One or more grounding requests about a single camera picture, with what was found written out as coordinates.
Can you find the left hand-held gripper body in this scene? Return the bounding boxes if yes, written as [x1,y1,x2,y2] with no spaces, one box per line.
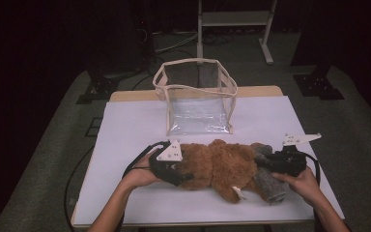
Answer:
[148,139,187,188]

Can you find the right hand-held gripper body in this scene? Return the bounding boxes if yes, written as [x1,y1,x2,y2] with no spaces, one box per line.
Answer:
[270,132,323,178]

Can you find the grey knit doll sweater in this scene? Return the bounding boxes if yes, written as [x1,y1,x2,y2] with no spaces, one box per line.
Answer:
[250,142,288,206]

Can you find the brown teddy bear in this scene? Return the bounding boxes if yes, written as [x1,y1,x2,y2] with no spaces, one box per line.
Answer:
[177,138,271,205]

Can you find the person's right hand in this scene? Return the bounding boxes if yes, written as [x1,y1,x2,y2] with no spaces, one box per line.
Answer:
[271,166,320,202]

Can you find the person's left hand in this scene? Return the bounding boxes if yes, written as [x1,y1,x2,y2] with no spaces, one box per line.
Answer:
[122,151,162,189]

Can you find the clear plastic bag beige trim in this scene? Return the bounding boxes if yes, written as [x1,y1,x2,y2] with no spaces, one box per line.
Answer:
[152,57,239,136]

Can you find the wooden table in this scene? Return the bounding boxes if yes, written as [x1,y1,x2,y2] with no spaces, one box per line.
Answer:
[71,85,346,228]

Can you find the black stand base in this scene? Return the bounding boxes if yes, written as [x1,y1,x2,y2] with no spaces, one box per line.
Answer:
[75,69,120,105]
[293,64,346,101]

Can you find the white metal stand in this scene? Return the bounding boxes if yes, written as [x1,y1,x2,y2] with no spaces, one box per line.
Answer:
[196,0,278,66]

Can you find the left hand-held gripper cable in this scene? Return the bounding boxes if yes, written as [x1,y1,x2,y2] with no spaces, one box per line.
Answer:
[122,140,172,178]

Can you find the black floor frame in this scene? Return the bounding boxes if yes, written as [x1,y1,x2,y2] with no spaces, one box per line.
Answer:
[85,117,104,138]

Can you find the black floor cable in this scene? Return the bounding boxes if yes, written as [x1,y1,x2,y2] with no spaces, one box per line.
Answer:
[63,146,96,232]

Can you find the white floor cable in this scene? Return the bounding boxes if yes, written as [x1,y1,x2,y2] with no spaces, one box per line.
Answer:
[154,30,199,54]

